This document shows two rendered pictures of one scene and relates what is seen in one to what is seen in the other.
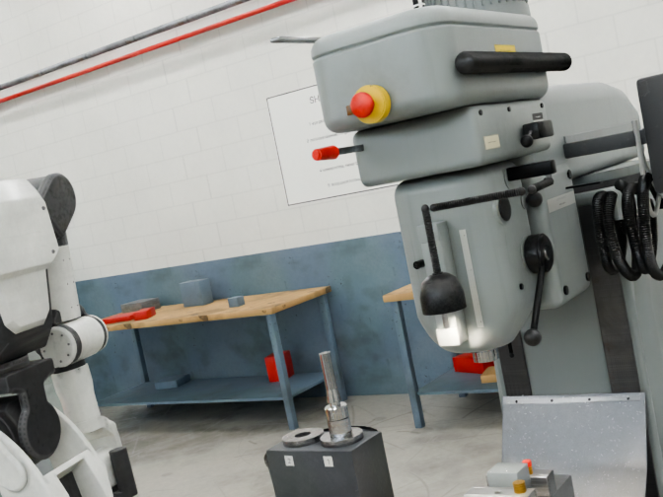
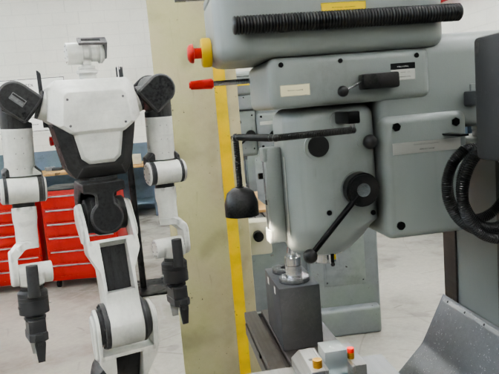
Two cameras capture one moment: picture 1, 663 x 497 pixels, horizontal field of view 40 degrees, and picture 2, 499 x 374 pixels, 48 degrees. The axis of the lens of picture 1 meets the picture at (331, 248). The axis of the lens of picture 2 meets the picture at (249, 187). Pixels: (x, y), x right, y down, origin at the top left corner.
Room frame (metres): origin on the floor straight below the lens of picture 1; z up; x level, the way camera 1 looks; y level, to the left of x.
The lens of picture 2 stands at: (0.67, -1.03, 1.64)
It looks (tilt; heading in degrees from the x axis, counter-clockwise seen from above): 8 degrees down; 47
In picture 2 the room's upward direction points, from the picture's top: 5 degrees counter-clockwise
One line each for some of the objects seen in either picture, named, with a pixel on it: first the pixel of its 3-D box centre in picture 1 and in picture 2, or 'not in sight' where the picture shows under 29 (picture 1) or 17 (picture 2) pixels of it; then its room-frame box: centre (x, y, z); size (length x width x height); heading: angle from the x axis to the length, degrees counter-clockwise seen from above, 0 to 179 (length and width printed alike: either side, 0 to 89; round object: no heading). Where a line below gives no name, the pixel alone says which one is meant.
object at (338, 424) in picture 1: (338, 422); (293, 267); (1.85, 0.06, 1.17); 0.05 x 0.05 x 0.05
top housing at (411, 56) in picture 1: (435, 71); (317, 21); (1.65, -0.25, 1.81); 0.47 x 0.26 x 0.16; 145
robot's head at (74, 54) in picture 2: not in sight; (83, 57); (1.55, 0.59, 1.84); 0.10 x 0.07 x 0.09; 161
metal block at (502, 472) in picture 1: (509, 483); (332, 358); (1.64, -0.24, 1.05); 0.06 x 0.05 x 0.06; 55
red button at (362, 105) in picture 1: (363, 105); (194, 53); (1.43, -0.09, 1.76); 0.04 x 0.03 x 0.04; 55
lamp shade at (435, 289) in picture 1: (441, 291); (240, 200); (1.46, -0.16, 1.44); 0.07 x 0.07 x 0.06
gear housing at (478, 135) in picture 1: (456, 141); (333, 81); (1.67, -0.26, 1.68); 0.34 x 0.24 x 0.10; 145
